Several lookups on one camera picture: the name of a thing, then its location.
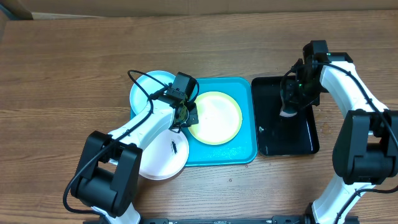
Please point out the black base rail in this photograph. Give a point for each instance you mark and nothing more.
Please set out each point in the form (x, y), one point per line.
(273, 220)

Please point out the pink plate with stain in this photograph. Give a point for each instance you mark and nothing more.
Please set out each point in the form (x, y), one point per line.
(165, 153)

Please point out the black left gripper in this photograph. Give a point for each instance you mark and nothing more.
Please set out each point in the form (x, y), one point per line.
(193, 114)

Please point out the teal plastic tray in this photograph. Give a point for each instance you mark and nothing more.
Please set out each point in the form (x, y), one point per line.
(242, 149)

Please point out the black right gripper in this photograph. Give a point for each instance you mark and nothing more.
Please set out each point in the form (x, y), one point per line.
(294, 95)

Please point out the black water tray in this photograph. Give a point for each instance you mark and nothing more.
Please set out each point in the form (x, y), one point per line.
(276, 135)

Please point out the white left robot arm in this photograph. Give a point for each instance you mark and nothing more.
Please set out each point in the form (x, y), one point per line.
(107, 173)

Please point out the yellow plate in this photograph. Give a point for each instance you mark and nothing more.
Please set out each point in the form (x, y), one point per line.
(219, 118)

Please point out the green and yellow sponge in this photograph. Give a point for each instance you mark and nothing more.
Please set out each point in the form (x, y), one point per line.
(288, 111)

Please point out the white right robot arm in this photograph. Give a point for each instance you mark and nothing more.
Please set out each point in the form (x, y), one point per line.
(365, 152)

